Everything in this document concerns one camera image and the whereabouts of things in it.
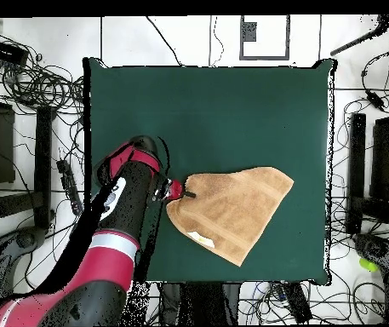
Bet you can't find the tan terry towel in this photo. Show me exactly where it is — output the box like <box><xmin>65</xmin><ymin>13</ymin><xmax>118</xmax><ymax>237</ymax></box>
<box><xmin>165</xmin><ymin>165</ymin><xmax>295</xmax><ymax>267</ymax></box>

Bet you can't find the black flat device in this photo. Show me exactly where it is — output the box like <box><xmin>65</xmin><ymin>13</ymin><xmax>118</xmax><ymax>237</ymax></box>
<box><xmin>280</xmin><ymin>282</ymin><xmax>313</xmax><ymax>324</ymax></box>

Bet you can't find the dark green table cloth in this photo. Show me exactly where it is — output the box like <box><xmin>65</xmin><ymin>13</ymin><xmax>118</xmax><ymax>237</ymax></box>
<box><xmin>83</xmin><ymin>57</ymin><xmax>336</xmax><ymax>286</ymax></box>

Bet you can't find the long black power strip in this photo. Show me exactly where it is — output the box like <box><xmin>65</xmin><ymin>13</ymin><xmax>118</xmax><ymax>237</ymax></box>
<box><xmin>55</xmin><ymin>158</ymin><xmax>84</xmax><ymax>216</ymax></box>

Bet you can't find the grey curved stand base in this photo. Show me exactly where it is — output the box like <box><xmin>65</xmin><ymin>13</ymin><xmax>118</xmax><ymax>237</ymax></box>
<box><xmin>352</xmin><ymin>232</ymin><xmax>389</xmax><ymax>273</ymax></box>
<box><xmin>0</xmin><ymin>226</ymin><xmax>49</xmax><ymax>301</ymax></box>

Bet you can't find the small grey square plate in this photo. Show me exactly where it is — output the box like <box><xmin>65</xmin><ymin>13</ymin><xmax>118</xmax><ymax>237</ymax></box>
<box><xmin>241</xmin><ymin>21</ymin><xmax>259</xmax><ymax>43</ymax></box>

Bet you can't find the black upright bar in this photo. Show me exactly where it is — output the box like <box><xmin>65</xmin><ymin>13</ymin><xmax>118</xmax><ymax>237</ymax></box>
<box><xmin>345</xmin><ymin>112</ymin><xmax>367</xmax><ymax>234</ymax></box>

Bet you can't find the bright green object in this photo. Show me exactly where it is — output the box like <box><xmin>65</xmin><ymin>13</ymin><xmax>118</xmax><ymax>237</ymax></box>
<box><xmin>358</xmin><ymin>256</ymin><xmax>380</xmax><ymax>273</ymax></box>

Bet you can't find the black inline power brick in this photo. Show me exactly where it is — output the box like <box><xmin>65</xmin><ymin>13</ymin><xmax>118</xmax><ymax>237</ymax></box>
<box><xmin>365</xmin><ymin>89</ymin><xmax>386</xmax><ymax>112</ymax></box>

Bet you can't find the black rectangular box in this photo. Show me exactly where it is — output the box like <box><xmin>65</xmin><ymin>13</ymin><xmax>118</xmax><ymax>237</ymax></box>
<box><xmin>0</xmin><ymin>37</ymin><xmax>30</xmax><ymax>67</ymax></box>

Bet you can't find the black tripod leg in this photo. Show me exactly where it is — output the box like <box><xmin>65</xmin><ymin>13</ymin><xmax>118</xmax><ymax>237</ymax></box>
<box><xmin>329</xmin><ymin>14</ymin><xmax>389</xmax><ymax>57</ymax></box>

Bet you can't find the black robot pedestal stand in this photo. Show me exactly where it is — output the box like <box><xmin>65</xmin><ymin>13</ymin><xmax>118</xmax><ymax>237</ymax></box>
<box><xmin>158</xmin><ymin>281</ymin><xmax>243</xmax><ymax>326</ymax></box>

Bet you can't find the black metal frame stand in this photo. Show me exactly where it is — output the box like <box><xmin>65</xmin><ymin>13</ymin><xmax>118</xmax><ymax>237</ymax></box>
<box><xmin>0</xmin><ymin>77</ymin><xmax>57</xmax><ymax>232</ymax></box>

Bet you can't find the long black cable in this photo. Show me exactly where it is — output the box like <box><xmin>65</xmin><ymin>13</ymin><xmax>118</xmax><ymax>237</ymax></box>
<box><xmin>145</xmin><ymin>15</ymin><xmax>184</xmax><ymax>67</ymax></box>

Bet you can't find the grey square floor frame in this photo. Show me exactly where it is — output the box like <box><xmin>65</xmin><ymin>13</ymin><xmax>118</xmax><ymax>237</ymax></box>
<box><xmin>238</xmin><ymin>14</ymin><xmax>291</xmax><ymax>61</ymax></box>

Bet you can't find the tangle of black cables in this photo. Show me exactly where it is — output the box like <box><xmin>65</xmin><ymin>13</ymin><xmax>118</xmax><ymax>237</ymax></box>
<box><xmin>0</xmin><ymin>25</ymin><xmax>86</xmax><ymax>118</ymax></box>

